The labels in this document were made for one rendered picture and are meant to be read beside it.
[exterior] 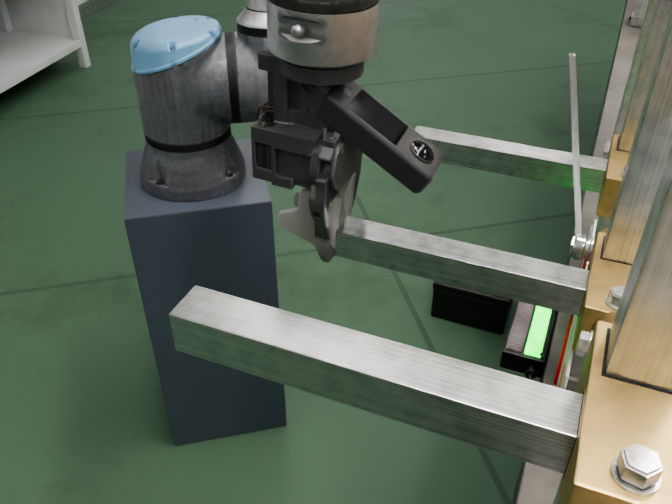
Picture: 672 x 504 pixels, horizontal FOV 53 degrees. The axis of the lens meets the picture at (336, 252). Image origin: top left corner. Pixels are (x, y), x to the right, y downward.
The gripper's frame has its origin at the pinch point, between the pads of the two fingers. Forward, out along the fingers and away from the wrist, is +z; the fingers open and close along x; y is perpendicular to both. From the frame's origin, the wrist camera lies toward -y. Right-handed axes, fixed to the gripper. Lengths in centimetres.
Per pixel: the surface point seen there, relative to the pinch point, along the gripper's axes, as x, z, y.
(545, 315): -13.4, 11.4, -21.2
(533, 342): -8.3, 11.4, -20.7
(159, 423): -27, 85, 51
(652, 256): 22.4, -23.1, -23.8
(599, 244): -4.6, -5.5, -23.6
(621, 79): -91, 11, -24
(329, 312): -76, 84, 31
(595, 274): 0.1, -5.5, -23.7
